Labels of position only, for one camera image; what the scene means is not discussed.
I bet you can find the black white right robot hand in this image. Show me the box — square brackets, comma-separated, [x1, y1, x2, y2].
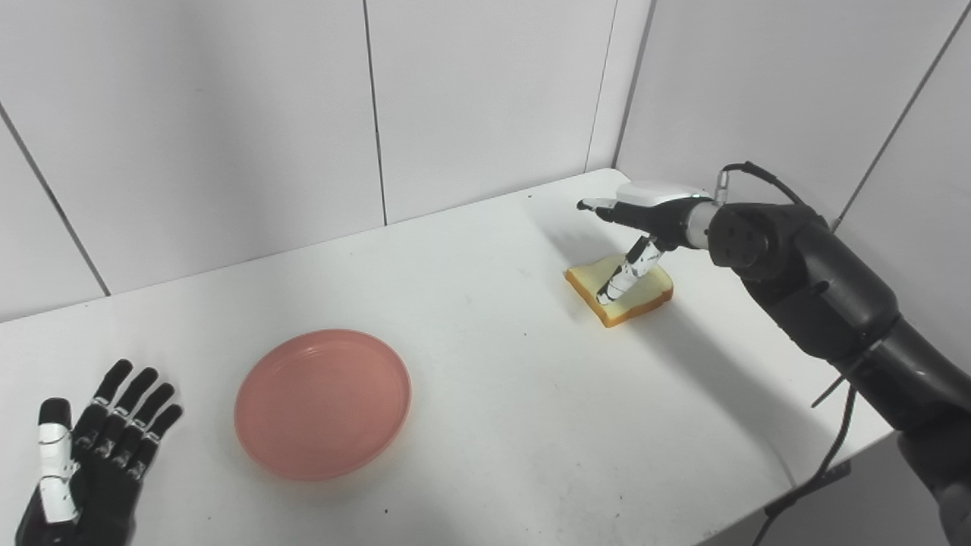
[577, 180, 718, 306]

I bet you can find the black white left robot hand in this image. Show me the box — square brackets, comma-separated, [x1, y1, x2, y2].
[15, 359, 184, 546]

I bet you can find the slice of white bread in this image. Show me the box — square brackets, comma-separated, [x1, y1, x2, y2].
[564, 253, 674, 328]

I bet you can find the pink round plate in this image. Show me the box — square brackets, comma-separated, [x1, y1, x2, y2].
[234, 328, 413, 482]

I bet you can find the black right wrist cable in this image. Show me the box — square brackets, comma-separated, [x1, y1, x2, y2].
[713, 162, 859, 546]

